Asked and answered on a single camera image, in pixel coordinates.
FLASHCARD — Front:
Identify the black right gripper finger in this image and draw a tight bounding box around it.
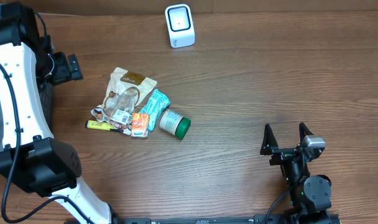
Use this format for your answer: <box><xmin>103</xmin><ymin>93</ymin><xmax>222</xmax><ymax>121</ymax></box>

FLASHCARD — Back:
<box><xmin>260</xmin><ymin>123</ymin><xmax>279</xmax><ymax>156</ymax></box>
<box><xmin>298</xmin><ymin>123</ymin><xmax>313</xmax><ymax>145</ymax></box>

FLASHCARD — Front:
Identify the yellow and blue bar packet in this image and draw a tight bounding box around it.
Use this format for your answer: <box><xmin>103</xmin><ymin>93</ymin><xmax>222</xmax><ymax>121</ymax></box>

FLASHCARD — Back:
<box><xmin>85</xmin><ymin>120</ymin><xmax>120</xmax><ymax>133</ymax></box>

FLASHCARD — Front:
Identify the beige Pantree snack bag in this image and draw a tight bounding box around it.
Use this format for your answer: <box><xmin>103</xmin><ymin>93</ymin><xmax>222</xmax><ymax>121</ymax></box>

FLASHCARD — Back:
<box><xmin>91</xmin><ymin>67</ymin><xmax>157</xmax><ymax>135</ymax></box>

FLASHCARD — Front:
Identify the orange snack packet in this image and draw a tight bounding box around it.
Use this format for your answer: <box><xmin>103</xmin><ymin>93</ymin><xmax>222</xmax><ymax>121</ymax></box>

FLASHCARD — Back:
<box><xmin>131</xmin><ymin>113</ymin><xmax>149</xmax><ymax>138</ymax></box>

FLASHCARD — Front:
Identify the teal snack packet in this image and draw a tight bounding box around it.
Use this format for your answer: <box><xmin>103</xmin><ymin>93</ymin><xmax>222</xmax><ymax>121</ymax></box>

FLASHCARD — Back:
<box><xmin>139</xmin><ymin>89</ymin><xmax>170</xmax><ymax>131</ymax></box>

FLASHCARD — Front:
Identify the green lid white jar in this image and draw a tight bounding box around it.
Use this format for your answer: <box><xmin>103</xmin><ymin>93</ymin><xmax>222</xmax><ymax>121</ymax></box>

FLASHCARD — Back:
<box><xmin>159</xmin><ymin>110</ymin><xmax>191</xmax><ymax>140</ymax></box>

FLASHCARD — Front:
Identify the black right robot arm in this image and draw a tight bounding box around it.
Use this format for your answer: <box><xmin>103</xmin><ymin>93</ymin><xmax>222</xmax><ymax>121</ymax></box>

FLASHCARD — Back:
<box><xmin>260</xmin><ymin>123</ymin><xmax>339</xmax><ymax>223</ymax></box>

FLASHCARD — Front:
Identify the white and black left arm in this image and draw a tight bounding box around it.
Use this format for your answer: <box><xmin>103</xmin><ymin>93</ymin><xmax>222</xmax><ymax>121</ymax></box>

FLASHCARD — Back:
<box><xmin>0</xmin><ymin>2</ymin><xmax>119</xmax><ymax>223</ymax></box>

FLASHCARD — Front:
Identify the white barcode scanner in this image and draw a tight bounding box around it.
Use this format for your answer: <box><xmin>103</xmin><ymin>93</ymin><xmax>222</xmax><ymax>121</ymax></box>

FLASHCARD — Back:
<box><xmin>165</xmin><ymin>4</ymin><xmax>195</xmax><ymax>49</ymax></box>

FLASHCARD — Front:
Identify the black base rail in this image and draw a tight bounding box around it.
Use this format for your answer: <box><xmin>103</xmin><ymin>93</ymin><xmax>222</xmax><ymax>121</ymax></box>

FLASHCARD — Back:
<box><xmin>120</xmin><ymin>213</ymin><xmax>341</xmax><ymax>224</ymax></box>

